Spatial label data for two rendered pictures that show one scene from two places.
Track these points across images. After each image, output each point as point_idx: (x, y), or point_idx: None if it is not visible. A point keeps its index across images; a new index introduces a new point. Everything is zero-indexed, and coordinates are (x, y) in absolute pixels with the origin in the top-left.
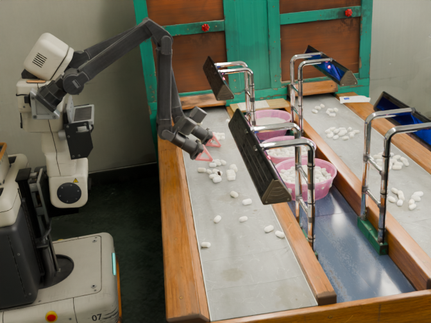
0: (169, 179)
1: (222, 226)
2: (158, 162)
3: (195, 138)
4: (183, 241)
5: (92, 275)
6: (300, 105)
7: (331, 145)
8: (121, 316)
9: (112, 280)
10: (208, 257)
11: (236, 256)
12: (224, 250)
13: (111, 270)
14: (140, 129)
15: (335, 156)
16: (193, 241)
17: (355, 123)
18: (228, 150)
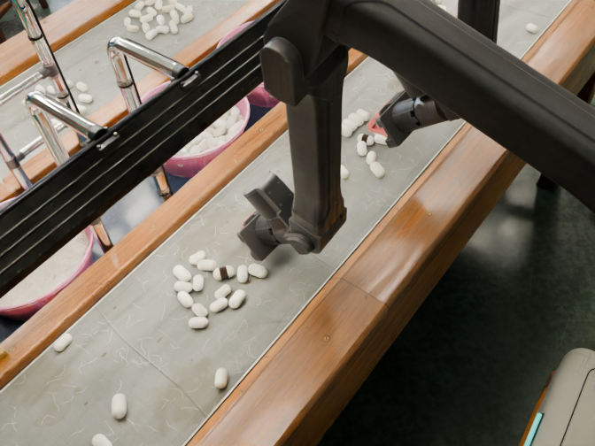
0: (465, 170)
1: None
2: (428, 254)
3: (231, 324)
4: (560, 35)
5: (591, 422)
6: (67, 90)
7: (119, 93)
8: (540, 395)
9: (553, 393)
10: (542, 19)
11: (511, 5)
12: (514, 18)
13: (544, 419)
14: None
15: (185, 50)
16: (544, 37)
17: None
18: (250, 209)
